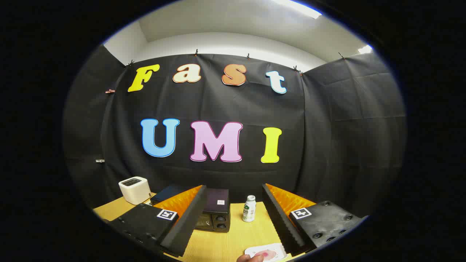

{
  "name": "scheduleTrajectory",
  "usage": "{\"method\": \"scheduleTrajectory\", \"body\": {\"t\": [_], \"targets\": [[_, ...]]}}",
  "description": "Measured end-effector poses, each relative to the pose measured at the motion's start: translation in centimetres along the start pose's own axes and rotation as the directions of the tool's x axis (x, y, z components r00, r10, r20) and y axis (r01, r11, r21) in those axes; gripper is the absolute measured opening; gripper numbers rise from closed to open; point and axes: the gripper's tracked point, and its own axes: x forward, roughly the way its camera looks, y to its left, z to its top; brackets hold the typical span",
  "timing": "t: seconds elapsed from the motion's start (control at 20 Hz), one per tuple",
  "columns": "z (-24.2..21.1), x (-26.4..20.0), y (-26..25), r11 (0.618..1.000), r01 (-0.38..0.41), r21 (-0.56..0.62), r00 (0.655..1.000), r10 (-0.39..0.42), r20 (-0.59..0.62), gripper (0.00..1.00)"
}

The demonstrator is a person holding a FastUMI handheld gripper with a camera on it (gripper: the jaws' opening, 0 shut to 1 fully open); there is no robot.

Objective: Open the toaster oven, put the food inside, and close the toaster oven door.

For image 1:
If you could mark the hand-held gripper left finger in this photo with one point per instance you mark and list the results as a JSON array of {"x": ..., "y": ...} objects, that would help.
[{"x": 185, "y": 229}]

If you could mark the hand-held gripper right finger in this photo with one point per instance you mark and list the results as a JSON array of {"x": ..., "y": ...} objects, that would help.
[{"x": 282, "y": 222}]

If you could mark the white square plate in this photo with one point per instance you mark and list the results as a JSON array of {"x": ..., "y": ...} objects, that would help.
[{"x": 278, "y": 250}]

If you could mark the black toaster oven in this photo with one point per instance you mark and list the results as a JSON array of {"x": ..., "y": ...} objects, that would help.
[{"x": 213, "y": 198}]

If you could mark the small white toaster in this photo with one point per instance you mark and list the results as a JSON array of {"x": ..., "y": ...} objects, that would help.
[{"x": 136, "y": 191}]

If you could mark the white bottle green label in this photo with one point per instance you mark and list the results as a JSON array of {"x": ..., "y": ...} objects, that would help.
[{"x": 249, "y": 213}]

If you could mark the small ceiling light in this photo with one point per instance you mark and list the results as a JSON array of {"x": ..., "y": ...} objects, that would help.
[{"x": 365, "y": 48}]

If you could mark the long ceiling light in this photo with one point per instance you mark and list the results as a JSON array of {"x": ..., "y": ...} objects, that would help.
[{"x": 298, "y": 8}]

